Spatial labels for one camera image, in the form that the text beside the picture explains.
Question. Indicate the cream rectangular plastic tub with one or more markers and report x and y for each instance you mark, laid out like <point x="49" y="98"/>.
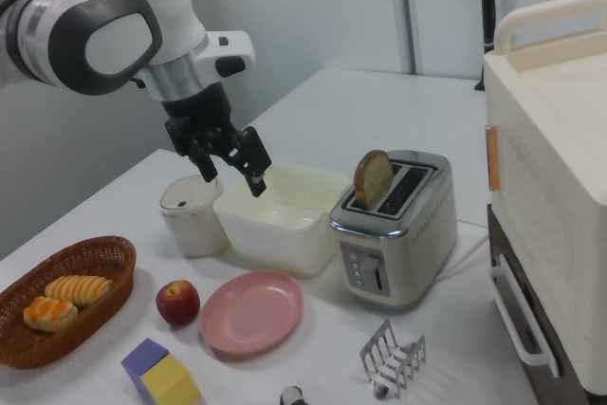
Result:
<point x="280" y="234"/>

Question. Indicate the long striped bread roll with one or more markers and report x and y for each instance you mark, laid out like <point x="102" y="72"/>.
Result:
<point x="78" y="290"/>

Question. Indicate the purple foam cube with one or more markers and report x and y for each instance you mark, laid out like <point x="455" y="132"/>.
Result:
<point x="142" y="357"/>

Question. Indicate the chrome and cream toaster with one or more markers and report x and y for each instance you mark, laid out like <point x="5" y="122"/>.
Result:
<point x="412" y="253"/>

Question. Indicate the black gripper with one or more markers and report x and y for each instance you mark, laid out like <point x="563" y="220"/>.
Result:
<point x="201" y="115"/>

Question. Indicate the grey toaster lever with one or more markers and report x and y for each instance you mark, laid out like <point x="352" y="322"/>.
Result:
<point x="374" y="266"/>

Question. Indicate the metal toast rack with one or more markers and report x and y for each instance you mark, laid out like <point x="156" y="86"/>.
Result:
<point x="391" y="360"/>

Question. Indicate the toasted bread slice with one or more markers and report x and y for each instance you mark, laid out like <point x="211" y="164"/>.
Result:
<point x="374" y="179"/>

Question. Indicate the pink plate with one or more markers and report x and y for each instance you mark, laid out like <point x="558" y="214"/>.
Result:
<point x="251" y="312"/>

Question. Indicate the cream lidded canister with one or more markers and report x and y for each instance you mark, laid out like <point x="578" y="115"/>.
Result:
<point x="192" y="225"/>

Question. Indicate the small panda figurine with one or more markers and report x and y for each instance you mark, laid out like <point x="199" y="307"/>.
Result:
<point x="293" y="396"/>

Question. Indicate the brown wicker basket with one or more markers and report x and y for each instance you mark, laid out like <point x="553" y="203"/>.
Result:
<point x="111" y="258"/>

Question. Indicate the yellow foam cube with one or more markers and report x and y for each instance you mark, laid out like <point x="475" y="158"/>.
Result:
<point x="171" y="383"/>

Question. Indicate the short orange glazed bread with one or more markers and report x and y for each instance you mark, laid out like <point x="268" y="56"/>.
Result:
<point x="49" y="314"/>

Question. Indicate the red apple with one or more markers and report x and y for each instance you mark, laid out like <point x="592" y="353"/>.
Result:
<point x="178" y="303"/>

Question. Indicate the cream box with orange tab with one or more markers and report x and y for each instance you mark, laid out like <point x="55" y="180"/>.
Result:
<point x="550" y="187"/>

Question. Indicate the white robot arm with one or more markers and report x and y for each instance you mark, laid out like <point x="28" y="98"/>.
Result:
<point x="118" y="6"/>

